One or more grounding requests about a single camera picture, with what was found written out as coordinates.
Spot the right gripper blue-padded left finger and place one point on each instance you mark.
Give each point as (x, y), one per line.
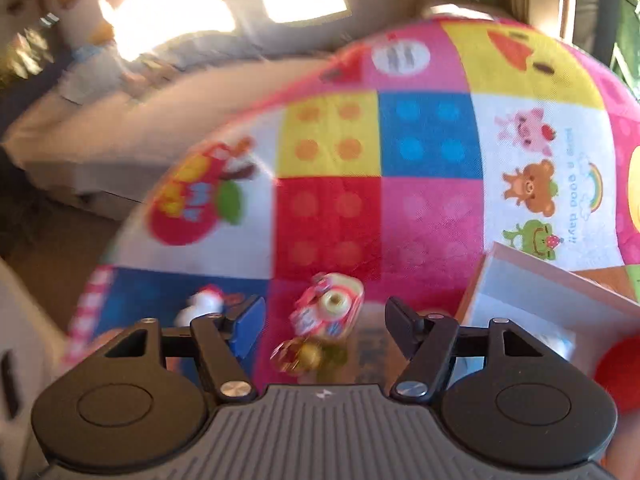
(222, 343)

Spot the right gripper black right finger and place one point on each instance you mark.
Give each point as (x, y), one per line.
(427, 343)

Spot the small yogurt drink bottle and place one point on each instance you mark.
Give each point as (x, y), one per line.
(209, 300)

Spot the pink cardboard box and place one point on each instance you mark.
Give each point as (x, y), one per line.
(581, 318)

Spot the colourful cartoon play mat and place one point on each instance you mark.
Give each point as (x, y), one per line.
(399, 164)

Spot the red round lid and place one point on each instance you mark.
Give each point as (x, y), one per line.
(618, 373)

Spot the beige sofa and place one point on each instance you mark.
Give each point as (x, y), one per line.
(174, 70)

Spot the gold keychain bell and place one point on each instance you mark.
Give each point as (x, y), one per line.
(301, 356)

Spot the pink toy camera keychain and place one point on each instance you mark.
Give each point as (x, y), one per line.
(329, 307)

